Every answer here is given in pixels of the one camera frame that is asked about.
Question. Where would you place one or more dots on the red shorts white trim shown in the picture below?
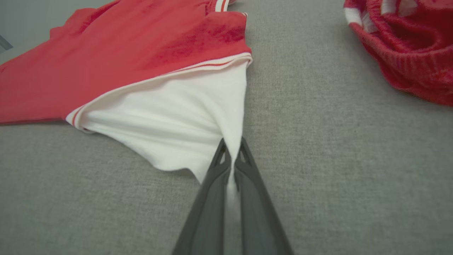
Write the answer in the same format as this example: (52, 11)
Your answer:
(414, 53)

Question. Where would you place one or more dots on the red shirt white sleeves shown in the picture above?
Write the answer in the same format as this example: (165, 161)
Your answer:
(141, 53)

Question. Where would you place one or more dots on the grey fabric sofa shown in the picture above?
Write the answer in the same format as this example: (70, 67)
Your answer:
(336, 159)

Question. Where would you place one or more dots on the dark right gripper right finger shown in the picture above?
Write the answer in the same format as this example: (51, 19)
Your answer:
(258, 219)

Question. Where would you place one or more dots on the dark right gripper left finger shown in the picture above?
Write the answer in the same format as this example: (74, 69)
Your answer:
(207, 219)

